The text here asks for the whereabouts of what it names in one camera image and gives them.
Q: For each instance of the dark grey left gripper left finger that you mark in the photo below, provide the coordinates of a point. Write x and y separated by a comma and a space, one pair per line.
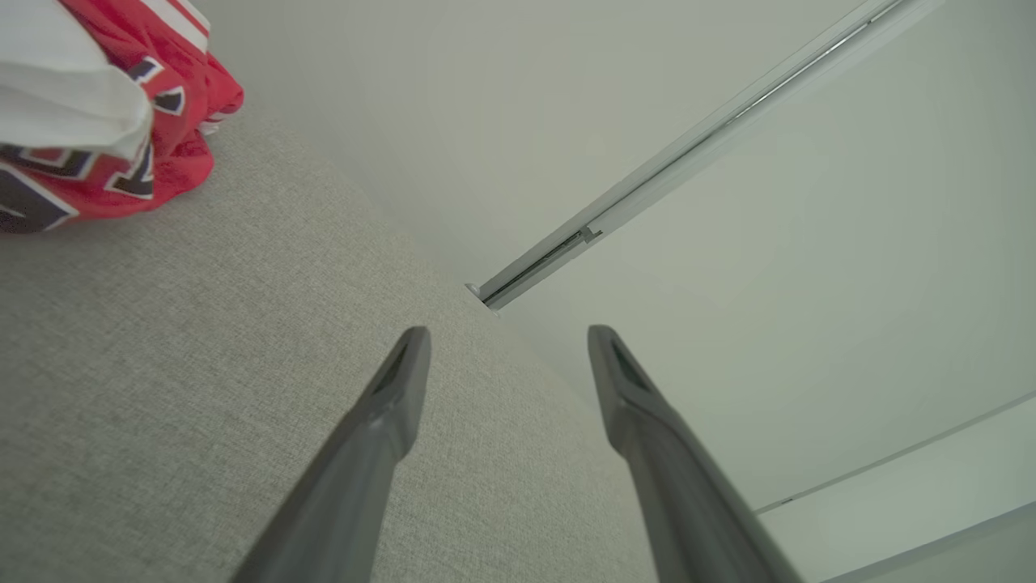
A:
368, 453

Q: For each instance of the red white striped jersey top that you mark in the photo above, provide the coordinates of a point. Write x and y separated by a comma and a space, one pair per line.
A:
97, 121

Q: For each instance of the grey metal partition post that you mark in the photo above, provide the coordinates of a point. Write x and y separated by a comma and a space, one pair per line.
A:
647, 174

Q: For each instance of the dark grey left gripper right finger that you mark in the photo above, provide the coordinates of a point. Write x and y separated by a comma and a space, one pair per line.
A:
672, 486

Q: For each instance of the grey fabric sofa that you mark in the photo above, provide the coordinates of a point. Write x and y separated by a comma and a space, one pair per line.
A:
202, 364

